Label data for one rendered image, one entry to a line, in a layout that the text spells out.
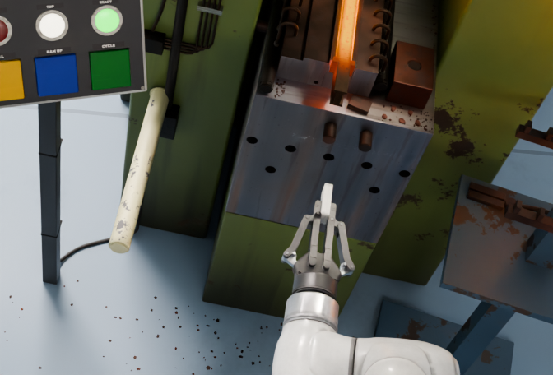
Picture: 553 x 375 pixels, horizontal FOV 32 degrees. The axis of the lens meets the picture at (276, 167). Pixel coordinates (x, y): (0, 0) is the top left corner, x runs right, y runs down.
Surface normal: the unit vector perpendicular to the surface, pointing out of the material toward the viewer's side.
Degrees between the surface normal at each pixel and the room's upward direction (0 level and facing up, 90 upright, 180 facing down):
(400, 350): 37
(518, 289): 0
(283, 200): 90
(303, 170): 90
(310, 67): 90
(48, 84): 60
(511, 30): 90
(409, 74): 0
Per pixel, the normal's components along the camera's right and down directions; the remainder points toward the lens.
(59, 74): 0.34, 0.41
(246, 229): -0.13, 0.79
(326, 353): -0.01, -0.64
